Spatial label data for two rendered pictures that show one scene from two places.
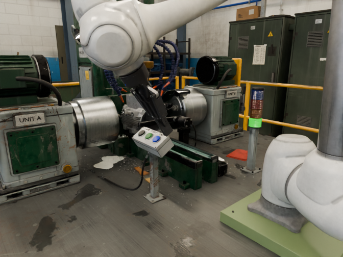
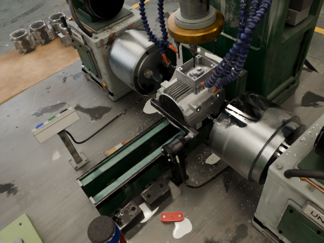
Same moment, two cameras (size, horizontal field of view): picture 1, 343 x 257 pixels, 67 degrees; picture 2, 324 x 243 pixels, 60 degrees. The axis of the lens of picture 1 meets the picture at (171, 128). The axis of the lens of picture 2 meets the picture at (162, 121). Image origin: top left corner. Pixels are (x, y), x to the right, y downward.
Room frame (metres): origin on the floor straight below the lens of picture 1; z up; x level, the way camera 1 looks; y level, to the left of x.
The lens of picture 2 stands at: (1.42, -0.64, 1.80)
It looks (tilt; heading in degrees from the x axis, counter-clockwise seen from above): 48 degrees down; 96
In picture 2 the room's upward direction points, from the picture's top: 10 degrees counter-clockwise
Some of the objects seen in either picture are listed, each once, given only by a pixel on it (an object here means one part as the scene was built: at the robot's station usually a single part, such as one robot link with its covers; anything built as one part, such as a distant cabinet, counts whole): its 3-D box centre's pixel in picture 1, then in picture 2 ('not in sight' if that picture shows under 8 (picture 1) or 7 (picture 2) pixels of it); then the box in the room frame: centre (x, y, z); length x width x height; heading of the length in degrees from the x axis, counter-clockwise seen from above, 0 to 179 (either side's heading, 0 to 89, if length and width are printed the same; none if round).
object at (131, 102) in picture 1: (139, 101); (196, 74); (1.50, 0.19, 1.11); 0.12 x 0.11 x 0.07; 38
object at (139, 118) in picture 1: (143, 118); (190, 98); (1.47, 0.16, 1.02); 0.20 x 0.19 x 0.19; 38
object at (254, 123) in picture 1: (254, 122); not in sight; (1.23, -0.41, 1.05); 0.06 x 0.06 x 0.04
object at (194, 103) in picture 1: (186, 107); (262, 141); (1.68, -0.10, 1.04); 0.41 x 0.25 x 0.25; 128
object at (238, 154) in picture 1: (240, 154); not in sight; (1.44, -0.41, 0.80); 0.15 x 0.12 x 0.01; 142
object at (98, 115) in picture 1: (81, 123); (136, 57); (1.25, 0.44, 1.04); 0.37 x 0.25 x 0.25; 128
